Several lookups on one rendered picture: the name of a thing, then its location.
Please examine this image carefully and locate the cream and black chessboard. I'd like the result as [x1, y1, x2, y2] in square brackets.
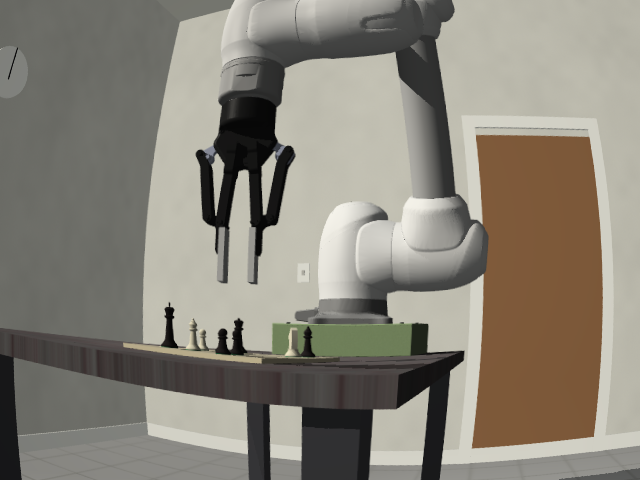
[123, 343, 340, 364]

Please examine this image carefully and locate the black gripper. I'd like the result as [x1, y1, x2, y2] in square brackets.
[196, 97, 295, 285]

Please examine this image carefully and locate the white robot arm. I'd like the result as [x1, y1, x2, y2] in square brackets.
[218, 0, 489, 324]

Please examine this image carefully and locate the white pawn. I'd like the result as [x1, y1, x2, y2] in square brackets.
[199, 329, 209, 351]

